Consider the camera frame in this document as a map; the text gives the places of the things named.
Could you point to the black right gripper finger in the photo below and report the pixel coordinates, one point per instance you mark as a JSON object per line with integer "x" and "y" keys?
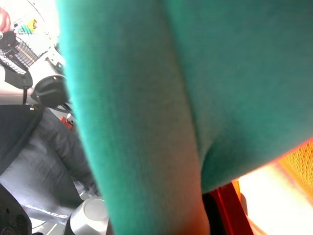
{"x": 12, "y": 215}

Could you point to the teal green cloth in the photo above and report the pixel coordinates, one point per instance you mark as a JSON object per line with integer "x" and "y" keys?
{"x": 151, "y": 98}

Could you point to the person's bare hand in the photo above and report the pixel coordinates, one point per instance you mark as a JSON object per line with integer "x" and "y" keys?
{"x": 4, "y": 20}

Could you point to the dark grey printed cloth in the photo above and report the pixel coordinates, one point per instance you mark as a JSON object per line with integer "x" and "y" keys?
{"x": 46, "y": 159}

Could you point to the small red block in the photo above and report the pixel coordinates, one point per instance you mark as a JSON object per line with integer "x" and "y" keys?
{"x": 66, "y": 122}

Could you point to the silver robot torso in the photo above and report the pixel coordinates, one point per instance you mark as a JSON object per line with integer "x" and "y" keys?
{"x": 12, "y": 90}

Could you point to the black round robot joint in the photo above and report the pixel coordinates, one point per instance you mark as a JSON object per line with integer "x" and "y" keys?
{"x": 50, "y": 91}

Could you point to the black handheld device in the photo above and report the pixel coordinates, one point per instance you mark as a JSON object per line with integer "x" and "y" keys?
{"x": 8, "y": 40}

